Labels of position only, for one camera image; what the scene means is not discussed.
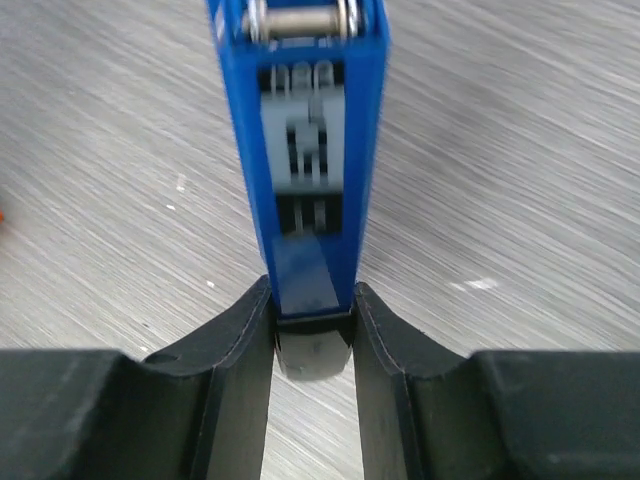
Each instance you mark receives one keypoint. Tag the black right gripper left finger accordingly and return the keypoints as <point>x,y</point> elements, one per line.
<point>196,409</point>

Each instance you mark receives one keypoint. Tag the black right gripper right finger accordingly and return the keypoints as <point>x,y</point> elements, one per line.
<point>426,412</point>

